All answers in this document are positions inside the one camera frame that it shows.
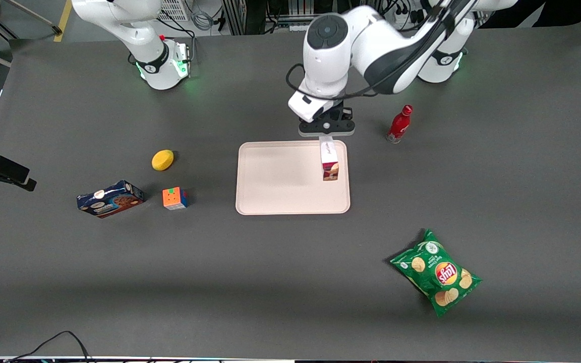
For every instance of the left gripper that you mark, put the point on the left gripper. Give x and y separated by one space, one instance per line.
334 114

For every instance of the red cookie box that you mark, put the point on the red cookie box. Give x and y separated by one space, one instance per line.
329 164

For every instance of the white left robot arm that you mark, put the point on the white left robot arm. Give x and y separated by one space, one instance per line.
371 40

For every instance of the pink plastic tray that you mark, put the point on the pink plastic tray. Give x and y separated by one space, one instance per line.
280 177

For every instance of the blue cookie box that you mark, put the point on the blue cookie box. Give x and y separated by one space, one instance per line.
110 199

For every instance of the red soda bottle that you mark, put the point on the red soda bottle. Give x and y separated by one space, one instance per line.
400 125

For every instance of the aluminium equipment rack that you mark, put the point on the aluminium equipment rack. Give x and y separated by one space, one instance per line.
270 15

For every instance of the white power strip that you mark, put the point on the white power strip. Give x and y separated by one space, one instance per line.
407 17

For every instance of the yellow lemon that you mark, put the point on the yellow lemon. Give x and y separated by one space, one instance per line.
162 160

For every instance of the colourful puzzle cube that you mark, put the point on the colourful puzzle cube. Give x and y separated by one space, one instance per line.
174 198

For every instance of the green chips bag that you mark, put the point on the green chips bag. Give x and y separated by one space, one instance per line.
437 275

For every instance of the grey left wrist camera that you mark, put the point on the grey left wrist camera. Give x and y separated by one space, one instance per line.
327 127

